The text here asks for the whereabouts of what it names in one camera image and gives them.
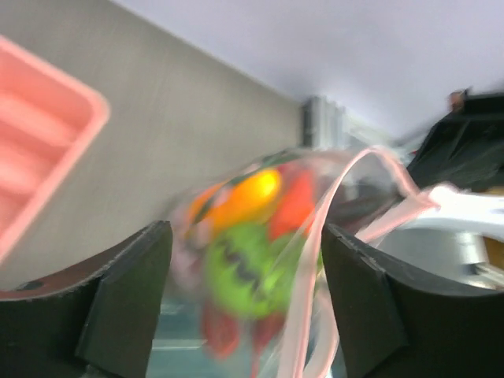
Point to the green toy melon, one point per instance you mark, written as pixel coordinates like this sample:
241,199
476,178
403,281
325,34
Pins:
248,275

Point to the clear zip top bag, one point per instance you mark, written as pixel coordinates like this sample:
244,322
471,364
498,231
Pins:
375,195

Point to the pink divided organizer box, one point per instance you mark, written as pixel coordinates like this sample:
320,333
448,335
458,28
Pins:
48,120

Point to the teal plastic basket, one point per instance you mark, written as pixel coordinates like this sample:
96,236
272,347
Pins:
178,349

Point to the orange toy carrot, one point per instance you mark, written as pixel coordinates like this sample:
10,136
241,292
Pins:
295,207

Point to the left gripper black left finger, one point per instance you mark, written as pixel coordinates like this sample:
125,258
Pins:
96,318

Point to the yellow toy mango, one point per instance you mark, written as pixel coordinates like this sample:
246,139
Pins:
243,198

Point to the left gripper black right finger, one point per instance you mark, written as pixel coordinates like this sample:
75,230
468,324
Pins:
396,320

